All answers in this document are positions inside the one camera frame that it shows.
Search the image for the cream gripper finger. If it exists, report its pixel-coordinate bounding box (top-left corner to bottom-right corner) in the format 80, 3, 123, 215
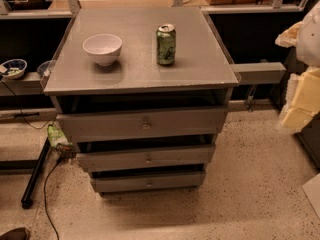
275, 21, 302, 48
278, 67, 320, 134

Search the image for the grey top drawer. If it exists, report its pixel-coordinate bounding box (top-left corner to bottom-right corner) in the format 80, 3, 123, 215
57, 106, 227, 142

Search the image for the grey drawer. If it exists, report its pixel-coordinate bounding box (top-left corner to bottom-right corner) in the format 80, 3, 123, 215
76, 144, 216, 172
57, 106, 227, 142
91, 171, 206, 193

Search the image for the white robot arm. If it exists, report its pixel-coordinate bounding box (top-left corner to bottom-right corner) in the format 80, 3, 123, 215
275, 1, 320, 134

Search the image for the grey middle drawer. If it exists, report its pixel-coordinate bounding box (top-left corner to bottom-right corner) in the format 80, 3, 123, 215
76, 144, 216, 172

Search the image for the grey drawer cabinet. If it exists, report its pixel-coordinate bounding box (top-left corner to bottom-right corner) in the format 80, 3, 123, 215
44, 7, 238, 180

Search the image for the grey bottom drawer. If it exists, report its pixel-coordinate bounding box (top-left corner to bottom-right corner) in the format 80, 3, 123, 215
91, 171, 206, 193

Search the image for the grey side shelf beam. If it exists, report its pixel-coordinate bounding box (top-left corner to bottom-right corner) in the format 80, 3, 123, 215
231, 62, 286, 85

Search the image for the white floor board corner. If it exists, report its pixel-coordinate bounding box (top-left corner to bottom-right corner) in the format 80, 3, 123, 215
302, 173, 320, 219

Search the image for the green soda can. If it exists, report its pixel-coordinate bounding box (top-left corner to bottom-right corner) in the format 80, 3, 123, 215
156, 24, 176, 65

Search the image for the white ceramic bowl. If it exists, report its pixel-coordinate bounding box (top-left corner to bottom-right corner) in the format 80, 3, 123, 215
82, 34, 123, 66

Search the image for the small clear glass bowl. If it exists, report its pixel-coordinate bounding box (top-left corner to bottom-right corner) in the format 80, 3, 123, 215
37, 60, 56, 77

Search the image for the green snack bag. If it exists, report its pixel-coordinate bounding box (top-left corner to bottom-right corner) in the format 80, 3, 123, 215
47, 124, 74, 154

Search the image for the grey left low shelf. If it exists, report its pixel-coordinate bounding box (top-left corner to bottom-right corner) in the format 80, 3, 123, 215
0, 72, 43, 96

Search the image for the blue patterned bowl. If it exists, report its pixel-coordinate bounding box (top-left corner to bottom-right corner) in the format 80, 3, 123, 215
0, 59, 27, 79

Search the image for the black metal floor bar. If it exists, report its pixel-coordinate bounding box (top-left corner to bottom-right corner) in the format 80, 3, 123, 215
21, 139, 50, 209

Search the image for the brown shoe tip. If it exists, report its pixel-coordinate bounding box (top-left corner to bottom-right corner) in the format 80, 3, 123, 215
0, 227, 30, 240

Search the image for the black floor cable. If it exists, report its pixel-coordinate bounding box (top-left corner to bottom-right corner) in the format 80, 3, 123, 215
0, 80, 64, 240

